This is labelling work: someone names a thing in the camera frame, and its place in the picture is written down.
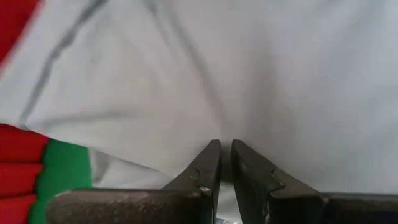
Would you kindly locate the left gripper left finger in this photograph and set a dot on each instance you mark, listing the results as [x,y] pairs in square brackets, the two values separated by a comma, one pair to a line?
[186,199]

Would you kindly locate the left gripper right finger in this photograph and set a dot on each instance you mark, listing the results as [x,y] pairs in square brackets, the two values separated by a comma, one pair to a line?
[264,193]

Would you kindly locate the grey-blue garment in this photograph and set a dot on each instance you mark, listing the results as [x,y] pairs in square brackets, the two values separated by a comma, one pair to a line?
[217,77]

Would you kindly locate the red plastic laundry bin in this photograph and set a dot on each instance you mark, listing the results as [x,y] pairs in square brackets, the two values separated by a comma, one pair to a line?
[15,174]

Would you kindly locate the green table mat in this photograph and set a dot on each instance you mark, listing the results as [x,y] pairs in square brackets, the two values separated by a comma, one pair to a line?
[65,168]

